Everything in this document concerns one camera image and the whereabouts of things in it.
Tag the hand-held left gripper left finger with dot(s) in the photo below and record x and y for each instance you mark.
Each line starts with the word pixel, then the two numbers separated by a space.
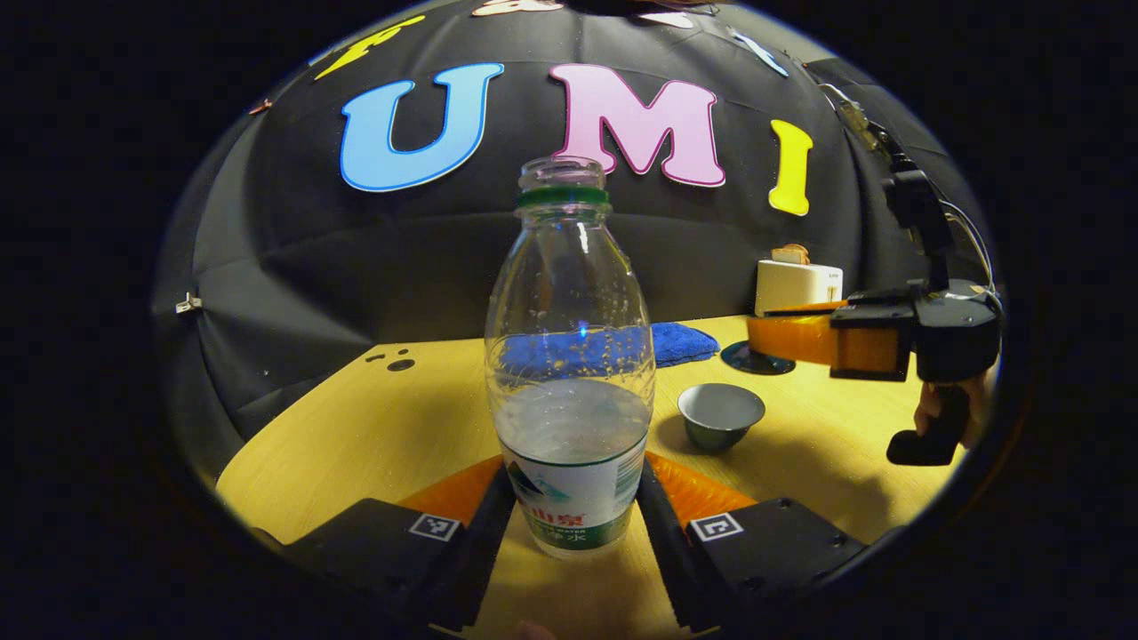
pixel 484 551

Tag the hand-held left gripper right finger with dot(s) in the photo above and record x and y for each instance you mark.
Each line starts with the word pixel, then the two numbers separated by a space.
pixel 662 551

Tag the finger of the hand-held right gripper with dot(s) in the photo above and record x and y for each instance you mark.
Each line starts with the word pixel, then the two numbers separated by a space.
pixel 880 313

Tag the grey teacup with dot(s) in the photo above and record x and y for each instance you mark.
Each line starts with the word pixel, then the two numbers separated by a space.
pixel 720 416

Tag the clear plastic water bottle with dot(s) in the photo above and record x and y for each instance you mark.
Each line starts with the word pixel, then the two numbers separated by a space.
pixel 569 427

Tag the white toaster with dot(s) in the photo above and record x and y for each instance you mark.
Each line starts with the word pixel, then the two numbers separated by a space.
pixel 796 289

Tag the toast slice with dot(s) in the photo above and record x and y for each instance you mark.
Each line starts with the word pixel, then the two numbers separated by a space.
pixel 791 254

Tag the blue towel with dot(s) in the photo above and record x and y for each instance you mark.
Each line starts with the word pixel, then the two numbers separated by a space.
pixel 685 345

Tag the black backdrop cloth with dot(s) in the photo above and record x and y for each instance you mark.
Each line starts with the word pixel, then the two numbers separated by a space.
pixel 356 258

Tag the white cloth clip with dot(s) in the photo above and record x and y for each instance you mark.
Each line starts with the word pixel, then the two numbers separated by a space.
pixel 188 304

